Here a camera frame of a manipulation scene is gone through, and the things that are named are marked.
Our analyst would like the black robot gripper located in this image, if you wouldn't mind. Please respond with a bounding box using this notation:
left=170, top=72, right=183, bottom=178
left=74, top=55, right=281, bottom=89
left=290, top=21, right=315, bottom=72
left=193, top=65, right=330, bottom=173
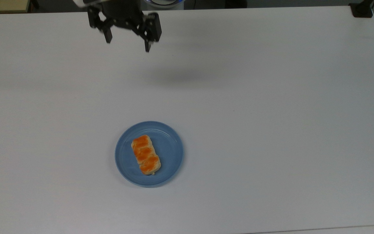
left=87, top=0, right=162, bottom=53

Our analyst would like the orange glazed bread loaf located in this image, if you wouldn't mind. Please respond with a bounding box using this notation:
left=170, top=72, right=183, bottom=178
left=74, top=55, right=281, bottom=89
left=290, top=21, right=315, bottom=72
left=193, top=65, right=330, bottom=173
left=131, top=135, right=161, bottom=176

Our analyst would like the blue round plastic plate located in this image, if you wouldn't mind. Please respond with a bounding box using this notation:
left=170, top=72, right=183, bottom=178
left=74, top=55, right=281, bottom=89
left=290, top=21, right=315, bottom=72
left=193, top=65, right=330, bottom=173
left=115, top=121, right=184, bottom=188

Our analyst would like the light wooden side table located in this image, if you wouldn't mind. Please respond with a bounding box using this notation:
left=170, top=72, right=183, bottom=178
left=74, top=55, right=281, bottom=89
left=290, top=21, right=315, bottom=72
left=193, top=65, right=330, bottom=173
left=0, top=0, right=32, bottom=14

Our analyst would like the black table clamp mount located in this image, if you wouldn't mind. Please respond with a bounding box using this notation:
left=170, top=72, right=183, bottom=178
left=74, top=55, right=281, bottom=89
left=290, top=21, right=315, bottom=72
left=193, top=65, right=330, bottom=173
left=349, top=0, right=374, bottom=18

